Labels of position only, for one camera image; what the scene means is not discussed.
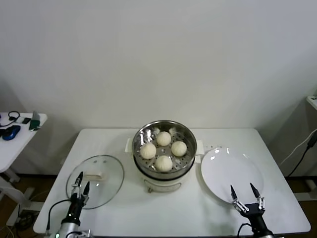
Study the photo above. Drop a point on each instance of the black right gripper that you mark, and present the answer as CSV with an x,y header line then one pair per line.
x,y
253,210

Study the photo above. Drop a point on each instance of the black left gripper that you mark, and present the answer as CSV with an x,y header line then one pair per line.
x,y
76,208

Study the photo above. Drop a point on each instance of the small black device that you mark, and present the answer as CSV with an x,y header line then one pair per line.
x,y
26,120

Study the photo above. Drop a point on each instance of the white side table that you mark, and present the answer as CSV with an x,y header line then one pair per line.
x,y
19,148

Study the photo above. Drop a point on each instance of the stainless steel steamer basket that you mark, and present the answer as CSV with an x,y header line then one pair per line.
x,y
188,138

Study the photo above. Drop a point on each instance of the white table foot frame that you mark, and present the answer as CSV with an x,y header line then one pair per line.
x,y
22,200

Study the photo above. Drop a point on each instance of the cream electric cooker base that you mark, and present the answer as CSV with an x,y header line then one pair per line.
x,y
163,184

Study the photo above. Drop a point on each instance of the white steamed baozi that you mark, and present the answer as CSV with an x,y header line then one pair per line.
x,y
148,151
163,138
178,148
163,163

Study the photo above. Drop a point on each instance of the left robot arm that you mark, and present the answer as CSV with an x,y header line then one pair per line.
x,y
68,228

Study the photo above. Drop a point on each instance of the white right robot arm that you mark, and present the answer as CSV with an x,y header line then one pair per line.
x,y
260,226

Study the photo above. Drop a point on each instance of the blue computer mouse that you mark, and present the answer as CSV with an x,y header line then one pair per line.
x,y
11,132

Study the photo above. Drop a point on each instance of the white round plate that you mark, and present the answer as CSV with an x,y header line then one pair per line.
x,y
227,171

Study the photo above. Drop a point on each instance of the green grey handheld device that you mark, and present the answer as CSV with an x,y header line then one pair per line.
x,y
35,122

